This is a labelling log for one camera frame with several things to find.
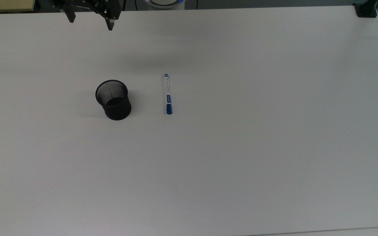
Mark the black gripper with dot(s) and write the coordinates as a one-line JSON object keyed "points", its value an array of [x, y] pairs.
{"points": [[90, 4]]}

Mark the blue capped white marker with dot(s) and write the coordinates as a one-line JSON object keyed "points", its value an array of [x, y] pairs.
{"points": [[168, 98]]}

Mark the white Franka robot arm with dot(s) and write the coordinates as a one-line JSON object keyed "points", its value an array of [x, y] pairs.
{"points": [[164, 2]]}

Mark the yellowish board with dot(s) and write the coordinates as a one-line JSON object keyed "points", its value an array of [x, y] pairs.
{"points": [[5, 5]]}

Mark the black mesh pen cup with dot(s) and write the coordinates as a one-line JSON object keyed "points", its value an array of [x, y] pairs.
{"points": [[116, 109]]}

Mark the black table clamp mount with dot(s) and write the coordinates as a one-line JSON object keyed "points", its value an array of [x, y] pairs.
{"points": [[365, 11]]}

